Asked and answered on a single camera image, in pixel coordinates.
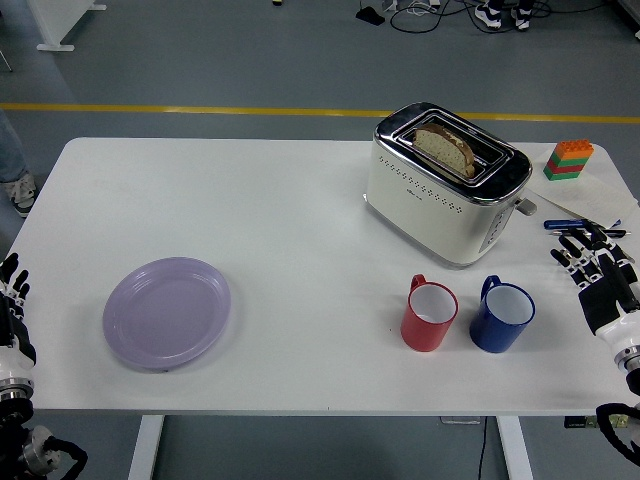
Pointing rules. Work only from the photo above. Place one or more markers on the person's foot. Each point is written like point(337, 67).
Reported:
point(521, 15)
point(489, 14)
point(22, 197)

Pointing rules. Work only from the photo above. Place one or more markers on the white paper sheet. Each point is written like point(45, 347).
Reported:
point(590, 195)

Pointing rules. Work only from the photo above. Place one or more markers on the red enamel mug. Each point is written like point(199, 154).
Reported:
point(422, 335)

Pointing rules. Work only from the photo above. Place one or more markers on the orange green red brick stack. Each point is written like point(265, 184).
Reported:
point(567, 160)

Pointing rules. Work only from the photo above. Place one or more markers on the white chrome toaster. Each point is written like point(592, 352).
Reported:
point(430, 215)

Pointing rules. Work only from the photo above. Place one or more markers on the person's leg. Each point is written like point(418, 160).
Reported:
point(10, 150)

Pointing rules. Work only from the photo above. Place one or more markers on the white table leg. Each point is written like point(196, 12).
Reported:
point(515, 447)
point(146, 447)

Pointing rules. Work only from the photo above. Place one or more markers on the bread slice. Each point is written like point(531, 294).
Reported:
point(445, 147)

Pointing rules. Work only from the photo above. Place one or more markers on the black floor pedal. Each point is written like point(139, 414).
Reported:
point(370, 15)

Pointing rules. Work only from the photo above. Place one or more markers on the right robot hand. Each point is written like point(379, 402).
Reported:
point(605, 300)

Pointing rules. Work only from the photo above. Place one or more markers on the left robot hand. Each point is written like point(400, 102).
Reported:
point(15, 360)

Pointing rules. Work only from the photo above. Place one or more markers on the purple plastic plate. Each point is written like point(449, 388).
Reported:
point(165, 315)

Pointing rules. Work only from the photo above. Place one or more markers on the clear bracket under table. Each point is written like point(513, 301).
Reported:
point(460, 420)

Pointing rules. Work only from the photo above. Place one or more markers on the blue enamel mug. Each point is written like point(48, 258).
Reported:
point(492, 335)

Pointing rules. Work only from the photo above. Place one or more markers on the black box under table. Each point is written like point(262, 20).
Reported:
point(577, 423)

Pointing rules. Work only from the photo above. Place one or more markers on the white desk leg panel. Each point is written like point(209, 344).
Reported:
point(60, 20)

